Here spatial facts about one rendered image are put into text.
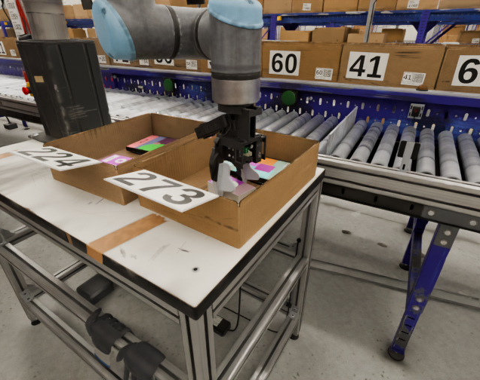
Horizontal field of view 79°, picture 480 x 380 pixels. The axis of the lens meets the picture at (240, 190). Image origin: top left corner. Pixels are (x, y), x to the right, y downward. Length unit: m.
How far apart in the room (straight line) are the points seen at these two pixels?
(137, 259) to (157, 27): 0.40
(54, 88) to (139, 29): 0.63
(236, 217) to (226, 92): 0.22
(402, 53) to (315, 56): 0.36
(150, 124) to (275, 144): 0.48
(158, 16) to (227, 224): 0.38
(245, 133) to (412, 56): 1.04
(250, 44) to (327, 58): 1.02
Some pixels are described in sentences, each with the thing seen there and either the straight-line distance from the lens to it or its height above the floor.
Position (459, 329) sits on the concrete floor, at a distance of 1.65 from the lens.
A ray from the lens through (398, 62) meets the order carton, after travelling 1.49.
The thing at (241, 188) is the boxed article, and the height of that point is 0.80.
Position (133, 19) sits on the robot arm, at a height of 1.12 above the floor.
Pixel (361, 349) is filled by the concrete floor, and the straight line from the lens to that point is 1.40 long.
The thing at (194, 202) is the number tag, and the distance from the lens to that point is 0.48.
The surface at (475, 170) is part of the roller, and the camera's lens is 1.09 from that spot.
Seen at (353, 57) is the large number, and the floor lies 1.00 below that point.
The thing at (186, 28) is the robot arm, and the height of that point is 1.11.
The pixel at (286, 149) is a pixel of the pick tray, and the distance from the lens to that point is 0.85.
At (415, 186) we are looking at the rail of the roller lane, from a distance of 0.97.
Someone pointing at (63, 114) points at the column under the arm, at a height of 0.86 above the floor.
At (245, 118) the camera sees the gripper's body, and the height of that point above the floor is 0.96.
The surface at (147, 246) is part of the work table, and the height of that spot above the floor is 0.75.
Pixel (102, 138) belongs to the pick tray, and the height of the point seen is 0.82.
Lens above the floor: 1.11
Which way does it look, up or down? 29 degrees down
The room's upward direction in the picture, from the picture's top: straight up
